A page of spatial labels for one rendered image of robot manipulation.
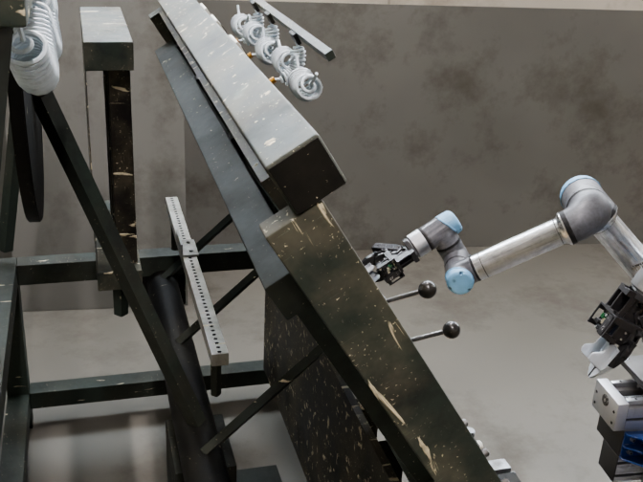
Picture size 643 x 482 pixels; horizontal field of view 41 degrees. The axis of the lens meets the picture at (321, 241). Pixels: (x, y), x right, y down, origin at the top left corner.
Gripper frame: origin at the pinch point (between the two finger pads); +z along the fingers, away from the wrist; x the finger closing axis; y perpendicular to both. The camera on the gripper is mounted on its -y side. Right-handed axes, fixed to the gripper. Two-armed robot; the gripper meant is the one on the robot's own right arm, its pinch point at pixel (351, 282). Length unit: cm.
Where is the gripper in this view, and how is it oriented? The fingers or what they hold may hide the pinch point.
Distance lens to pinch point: 251.4
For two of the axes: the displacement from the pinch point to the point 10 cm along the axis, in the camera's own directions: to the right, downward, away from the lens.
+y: 2.6, 3.9, -8.8
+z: -8.4, 5.5, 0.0
